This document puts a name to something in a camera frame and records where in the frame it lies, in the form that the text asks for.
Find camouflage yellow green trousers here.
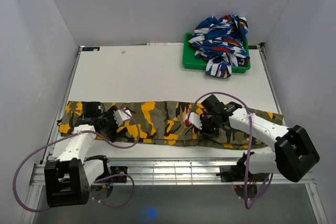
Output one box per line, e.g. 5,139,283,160
59,101,284,150

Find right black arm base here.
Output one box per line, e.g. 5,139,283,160
216,165,267,199

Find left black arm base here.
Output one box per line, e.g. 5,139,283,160
90,166,128,199

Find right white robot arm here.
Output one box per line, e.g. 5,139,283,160
200,94,320,182

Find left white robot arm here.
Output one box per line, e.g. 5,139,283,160
44,102,131,208

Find blue white red trousers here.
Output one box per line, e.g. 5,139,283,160
188,15,250,78

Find green plastic tray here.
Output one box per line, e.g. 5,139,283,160
182,33,251,73

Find left dark corner label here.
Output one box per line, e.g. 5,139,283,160
81,47,100,51

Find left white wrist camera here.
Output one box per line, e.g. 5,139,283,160
113,109,131,126

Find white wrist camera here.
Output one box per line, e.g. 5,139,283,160
184,112,202,130
113,109,131,126

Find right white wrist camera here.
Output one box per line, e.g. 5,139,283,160
184,112,202,130

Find aluminium frame rail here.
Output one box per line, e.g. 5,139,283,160
29,156,316,186

